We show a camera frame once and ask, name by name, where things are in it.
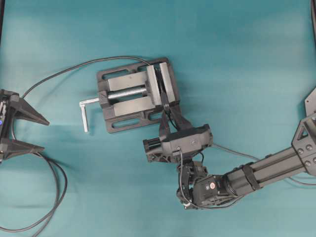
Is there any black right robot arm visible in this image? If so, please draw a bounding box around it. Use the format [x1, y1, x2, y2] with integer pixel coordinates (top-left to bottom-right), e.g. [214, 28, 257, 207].
[143, 91, 316, 209]

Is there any black female USB connector cable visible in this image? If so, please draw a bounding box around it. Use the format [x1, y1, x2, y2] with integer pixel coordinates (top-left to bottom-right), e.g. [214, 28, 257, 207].
[0, 55, 168, 225]

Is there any black bench vise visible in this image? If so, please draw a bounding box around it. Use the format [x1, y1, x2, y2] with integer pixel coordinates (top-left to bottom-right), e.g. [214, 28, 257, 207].
[79, 57, 180, 133]

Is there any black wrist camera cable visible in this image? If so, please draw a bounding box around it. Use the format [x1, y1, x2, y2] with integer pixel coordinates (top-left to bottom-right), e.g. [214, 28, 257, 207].
[176, 148, 237, 210]

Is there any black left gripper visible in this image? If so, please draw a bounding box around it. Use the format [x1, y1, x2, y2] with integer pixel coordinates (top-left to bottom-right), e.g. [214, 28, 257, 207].
[0, 89, 49, 162]

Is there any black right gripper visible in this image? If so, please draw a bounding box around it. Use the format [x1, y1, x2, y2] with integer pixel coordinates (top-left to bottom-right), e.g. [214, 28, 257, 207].
[143, 104, 213, 163]

